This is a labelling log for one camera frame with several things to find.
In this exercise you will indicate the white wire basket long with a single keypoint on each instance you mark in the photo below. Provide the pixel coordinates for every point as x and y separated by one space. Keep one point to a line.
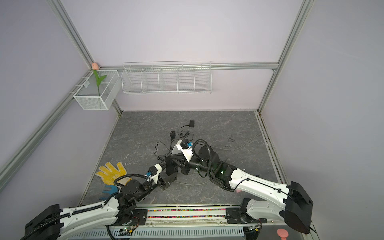
167 77

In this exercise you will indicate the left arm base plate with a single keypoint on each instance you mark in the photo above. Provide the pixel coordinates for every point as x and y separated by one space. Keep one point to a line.
136 217

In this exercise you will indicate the black power adapter plug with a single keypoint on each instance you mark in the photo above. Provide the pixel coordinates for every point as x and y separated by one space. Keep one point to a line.
172 135

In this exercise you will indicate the yellow work glove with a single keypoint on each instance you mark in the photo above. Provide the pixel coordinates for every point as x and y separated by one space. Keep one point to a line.
108 173

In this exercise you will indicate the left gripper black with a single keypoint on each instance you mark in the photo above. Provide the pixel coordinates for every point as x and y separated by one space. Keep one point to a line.
166 181

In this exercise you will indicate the black power brick far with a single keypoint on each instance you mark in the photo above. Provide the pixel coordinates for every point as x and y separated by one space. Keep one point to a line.
192 124

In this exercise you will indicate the artificial tulip flower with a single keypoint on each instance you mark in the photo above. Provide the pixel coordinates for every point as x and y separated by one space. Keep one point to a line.
99 79

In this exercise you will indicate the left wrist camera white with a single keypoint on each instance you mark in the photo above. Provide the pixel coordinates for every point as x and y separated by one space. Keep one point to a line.
154 173

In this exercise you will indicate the black network switch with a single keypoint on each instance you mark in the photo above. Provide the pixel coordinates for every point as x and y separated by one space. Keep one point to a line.
172 165

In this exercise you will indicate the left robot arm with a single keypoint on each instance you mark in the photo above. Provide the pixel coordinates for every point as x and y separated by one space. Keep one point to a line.
55 223

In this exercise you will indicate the blue yellow toy rake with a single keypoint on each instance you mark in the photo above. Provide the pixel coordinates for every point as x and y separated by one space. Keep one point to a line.
108 191

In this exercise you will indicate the white mesh basket small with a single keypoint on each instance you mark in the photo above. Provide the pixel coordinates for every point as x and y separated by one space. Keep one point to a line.
87 95

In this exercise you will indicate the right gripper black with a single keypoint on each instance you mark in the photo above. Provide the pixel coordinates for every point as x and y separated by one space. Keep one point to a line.
185 165

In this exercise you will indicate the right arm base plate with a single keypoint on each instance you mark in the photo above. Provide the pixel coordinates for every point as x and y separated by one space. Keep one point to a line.
235 216

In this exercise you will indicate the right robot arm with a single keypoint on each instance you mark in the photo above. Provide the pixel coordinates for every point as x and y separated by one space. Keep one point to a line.
290 203

